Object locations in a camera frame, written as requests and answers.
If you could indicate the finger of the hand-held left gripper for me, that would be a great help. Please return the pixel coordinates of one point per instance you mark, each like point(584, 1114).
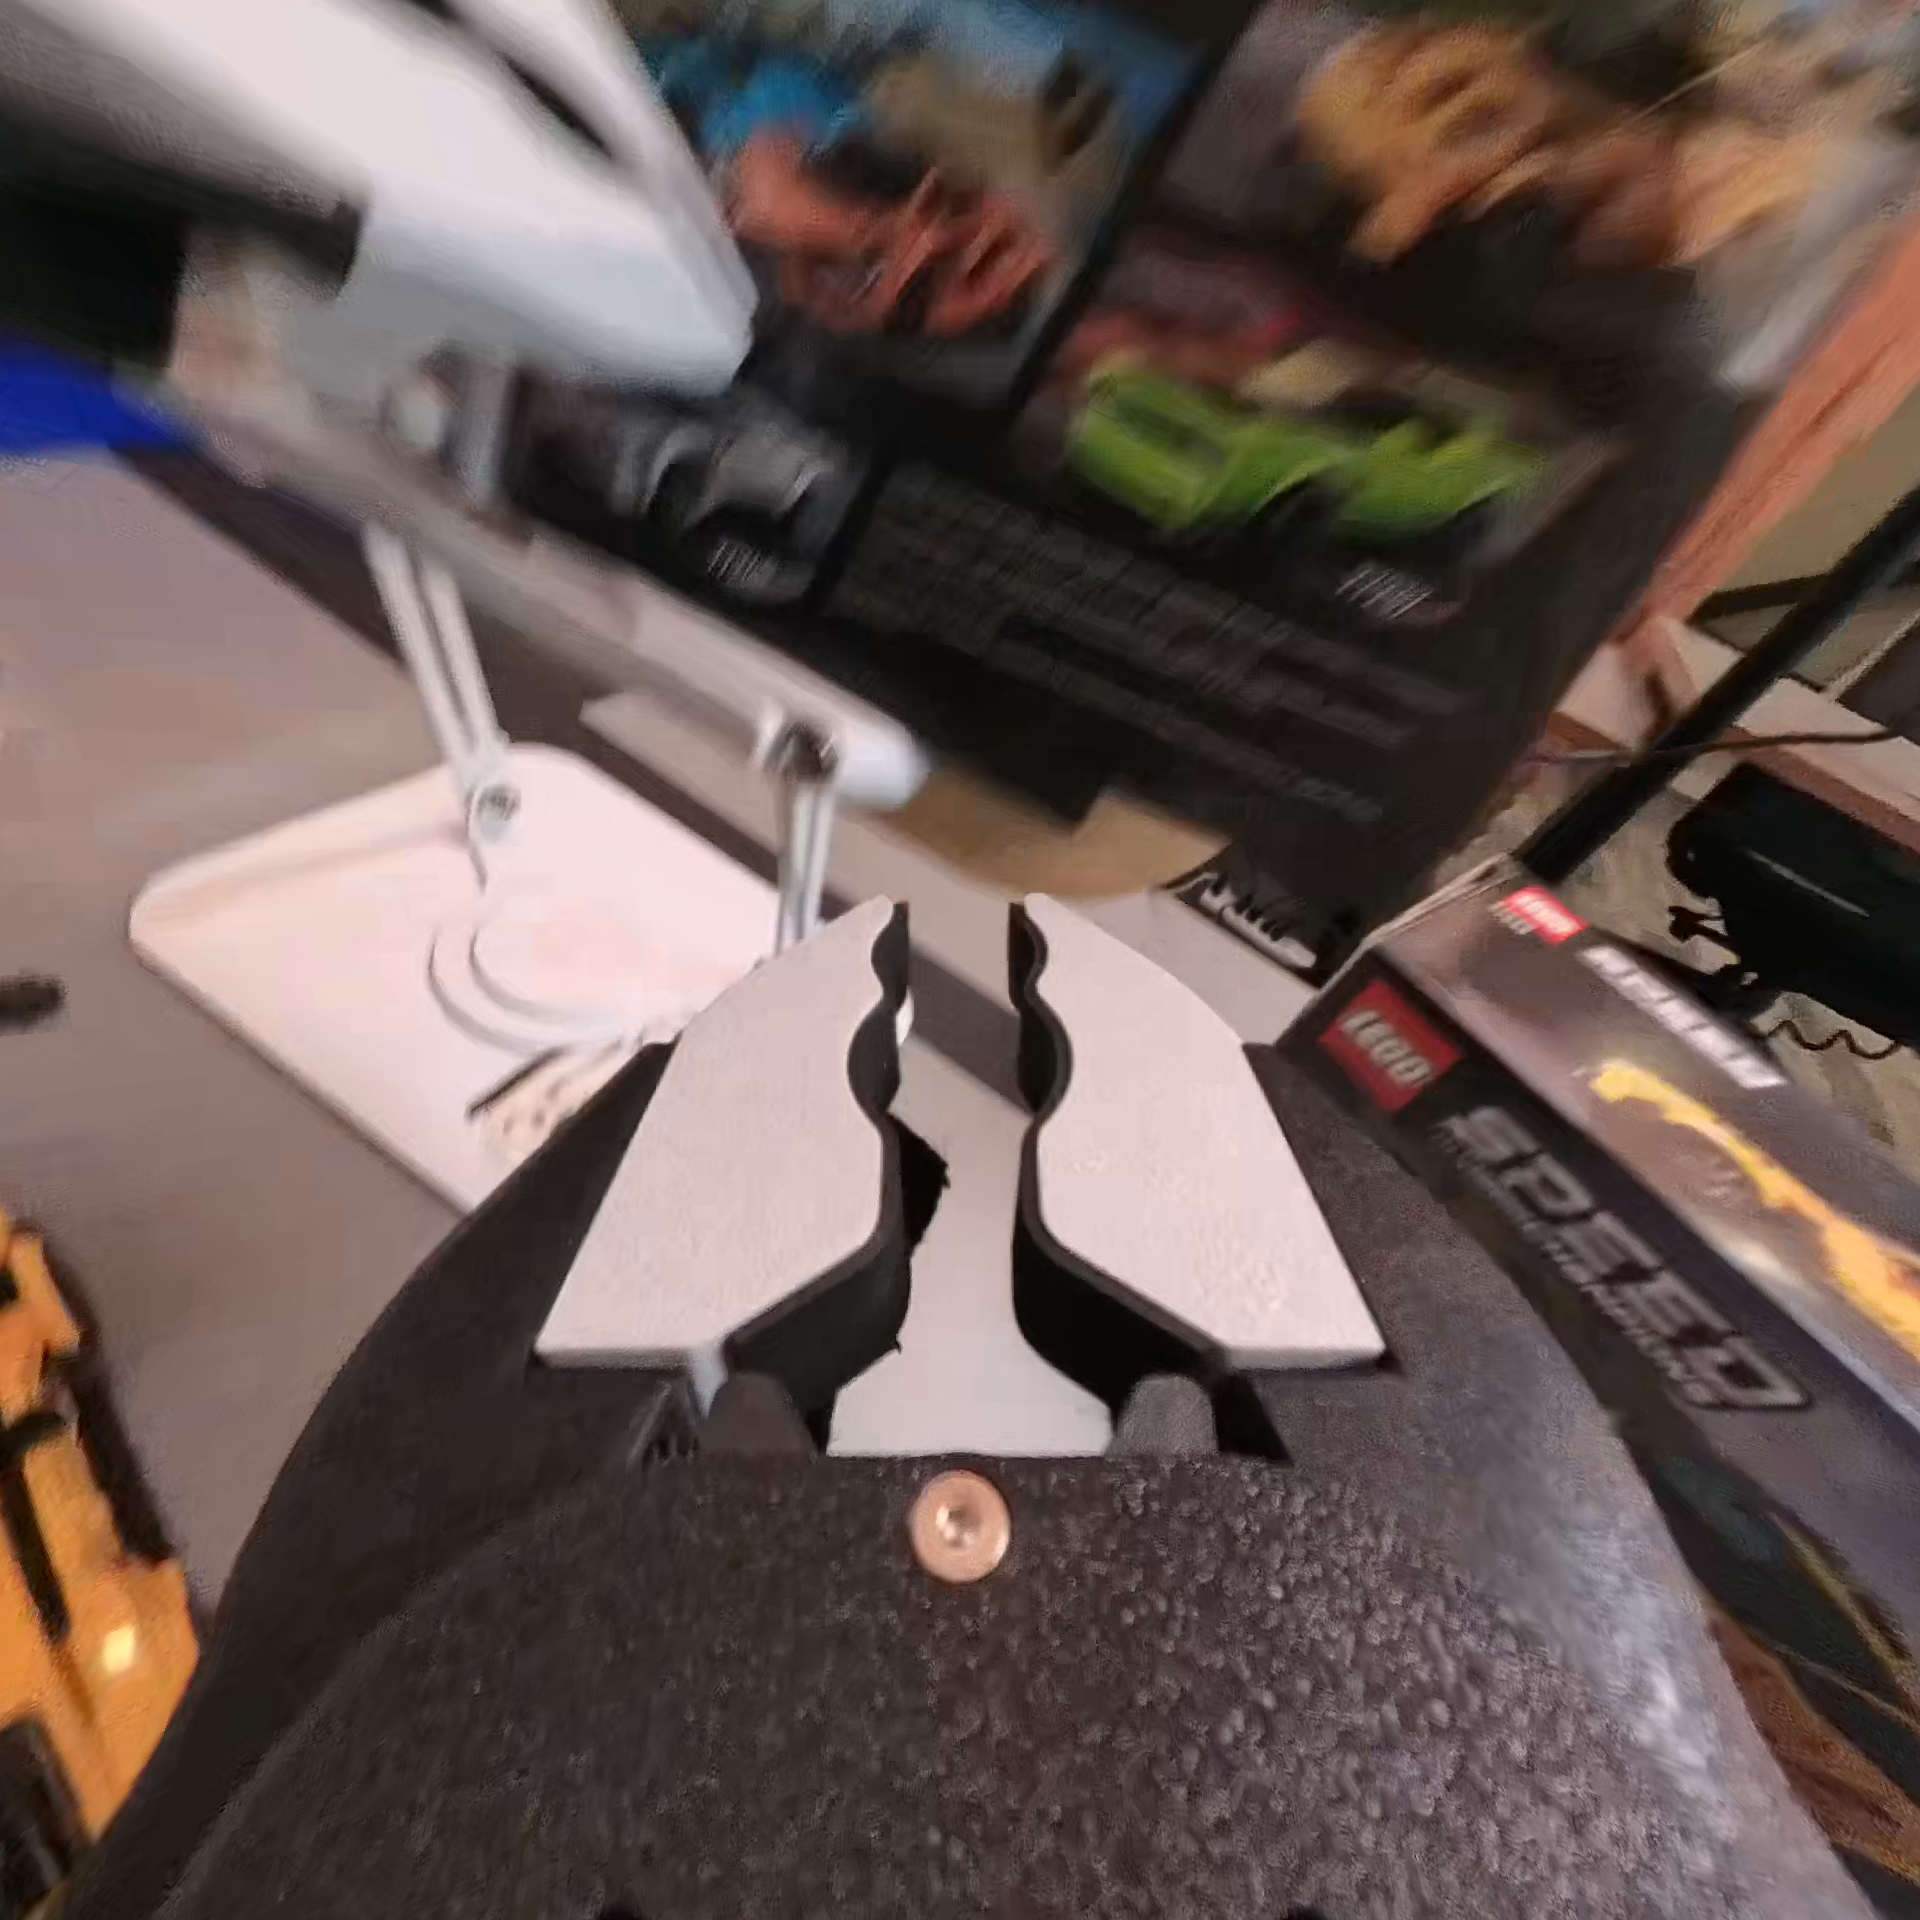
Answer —
point(675, 165)
point(452, 182)

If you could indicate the lego set box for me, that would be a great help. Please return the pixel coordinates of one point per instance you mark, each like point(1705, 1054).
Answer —
point(1652, 1202)

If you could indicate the yellow and black lego car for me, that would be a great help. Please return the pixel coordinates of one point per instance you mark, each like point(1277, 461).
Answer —
point(77, 1501)

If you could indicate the lego sticker sheet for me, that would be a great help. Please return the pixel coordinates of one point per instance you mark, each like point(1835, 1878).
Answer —
point(548, 1096)

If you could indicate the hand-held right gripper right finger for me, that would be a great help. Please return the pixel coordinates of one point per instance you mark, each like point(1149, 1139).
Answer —
point(1185, 1184)

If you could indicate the wooden support post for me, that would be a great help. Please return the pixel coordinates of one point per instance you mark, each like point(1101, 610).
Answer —
point(1799, 422)

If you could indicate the black stand pole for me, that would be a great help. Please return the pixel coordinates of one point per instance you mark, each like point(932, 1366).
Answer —
point(1725, 683)

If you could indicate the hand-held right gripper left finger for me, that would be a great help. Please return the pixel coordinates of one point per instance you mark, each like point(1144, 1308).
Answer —
point(735, 1172)

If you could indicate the lego instruction booklet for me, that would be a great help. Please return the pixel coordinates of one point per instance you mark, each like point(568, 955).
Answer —
point(1201, 630)

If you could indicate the white monitor stand base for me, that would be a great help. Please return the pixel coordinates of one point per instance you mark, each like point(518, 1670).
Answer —
point(300, 932)

